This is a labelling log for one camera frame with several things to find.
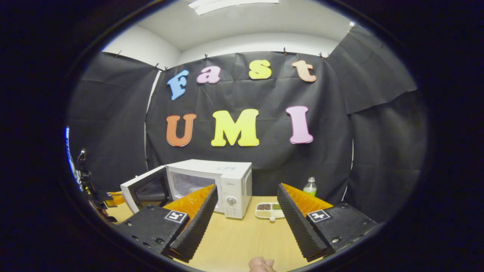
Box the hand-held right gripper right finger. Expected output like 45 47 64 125
277 183 379 263

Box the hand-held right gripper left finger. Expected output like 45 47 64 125
115 184 219 263

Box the white microwave oven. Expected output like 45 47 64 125
120 159 253 219

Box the white divided bean dish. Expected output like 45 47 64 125
255 202 285 221

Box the green drink bottle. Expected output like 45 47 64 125
303 177 317 197

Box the black backdrop cloth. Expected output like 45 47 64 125
66 25 428 223

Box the large ceiling light panel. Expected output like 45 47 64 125
188 0 279 15

